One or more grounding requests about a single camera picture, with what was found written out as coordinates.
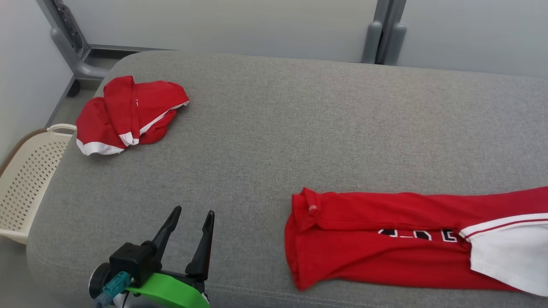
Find red white-striped shorts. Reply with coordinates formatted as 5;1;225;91
76;76;190;156

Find grey fabric sofa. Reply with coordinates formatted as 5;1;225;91
27;49;548;308

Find left gripper body green bracket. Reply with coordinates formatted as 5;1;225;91
126;257;210;308

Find grey partition base rail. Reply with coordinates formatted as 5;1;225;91
88;43;170;54

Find beige perforated laundry basket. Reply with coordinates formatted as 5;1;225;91
0;124;77;245

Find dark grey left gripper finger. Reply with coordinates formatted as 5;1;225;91
152;206;182;262
185;210;215;281

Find red white sports shirt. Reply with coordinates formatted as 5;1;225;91
285;186;548;298

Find grey metal partition foot frame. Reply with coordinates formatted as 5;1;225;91
36;0;107;82

